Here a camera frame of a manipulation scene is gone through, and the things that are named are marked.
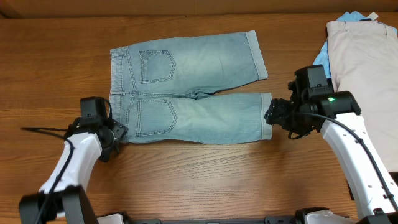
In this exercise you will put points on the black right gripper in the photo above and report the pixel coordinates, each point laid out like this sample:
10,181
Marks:
275,112

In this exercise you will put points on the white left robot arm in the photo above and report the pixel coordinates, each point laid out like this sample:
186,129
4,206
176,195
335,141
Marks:
63,195

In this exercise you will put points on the beige folded trousers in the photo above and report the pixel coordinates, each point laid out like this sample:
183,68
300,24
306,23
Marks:
363,61

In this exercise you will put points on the light blue garment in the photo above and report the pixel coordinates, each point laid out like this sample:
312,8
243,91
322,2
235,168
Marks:
323,59

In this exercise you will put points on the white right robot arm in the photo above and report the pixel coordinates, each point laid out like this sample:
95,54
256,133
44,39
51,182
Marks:
337,116

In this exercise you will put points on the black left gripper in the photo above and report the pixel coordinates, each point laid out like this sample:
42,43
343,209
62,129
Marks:
117,133

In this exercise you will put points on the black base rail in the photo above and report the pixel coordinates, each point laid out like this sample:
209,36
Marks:
323,216

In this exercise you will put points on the light blue denim shorts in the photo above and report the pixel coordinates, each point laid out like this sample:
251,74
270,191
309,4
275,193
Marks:
183,89

